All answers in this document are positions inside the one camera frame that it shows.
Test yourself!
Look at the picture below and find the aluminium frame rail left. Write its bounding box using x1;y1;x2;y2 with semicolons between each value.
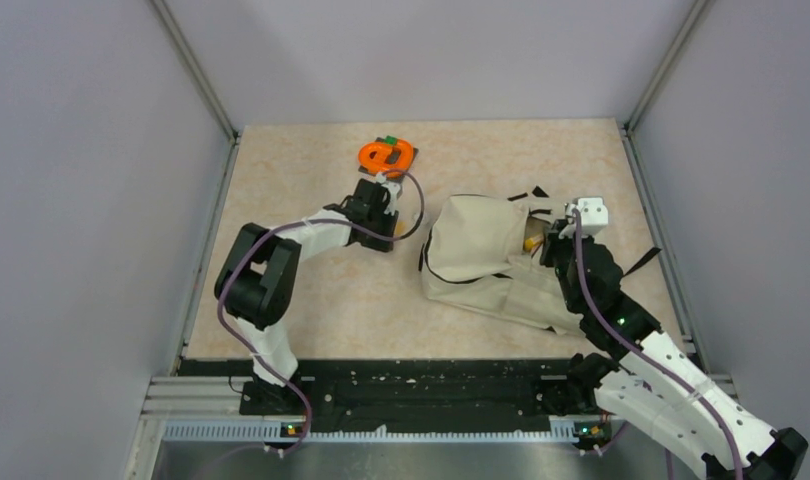
123;0;242;480

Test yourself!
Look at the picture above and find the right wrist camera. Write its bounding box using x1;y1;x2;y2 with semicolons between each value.
559;197;610;239

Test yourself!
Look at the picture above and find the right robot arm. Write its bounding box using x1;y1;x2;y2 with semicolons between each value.
540;231;809;479

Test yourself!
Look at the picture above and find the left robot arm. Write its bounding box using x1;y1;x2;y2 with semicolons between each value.
214;178;401;414

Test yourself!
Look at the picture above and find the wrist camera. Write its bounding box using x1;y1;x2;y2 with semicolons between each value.
559;197;610;239
374;173;402;215

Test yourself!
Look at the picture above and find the aluminium frame rail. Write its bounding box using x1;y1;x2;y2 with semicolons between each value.
620;1;715;372
123;0;242;480

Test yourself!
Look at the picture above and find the aluminium frame rail right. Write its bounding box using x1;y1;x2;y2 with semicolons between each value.
620;1;715;372

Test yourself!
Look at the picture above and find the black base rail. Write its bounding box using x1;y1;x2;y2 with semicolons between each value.
179;357;704;439

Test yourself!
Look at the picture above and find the orange plastic toy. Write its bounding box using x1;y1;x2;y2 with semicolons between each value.
358;137;416;178

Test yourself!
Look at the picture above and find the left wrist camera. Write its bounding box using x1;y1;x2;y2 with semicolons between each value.
374;173;402;215

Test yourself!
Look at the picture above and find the cream canvas backpack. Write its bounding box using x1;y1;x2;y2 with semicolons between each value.
418;185;663;338

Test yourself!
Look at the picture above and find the grey toy base plate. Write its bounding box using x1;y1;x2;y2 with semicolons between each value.
358;136;420;180

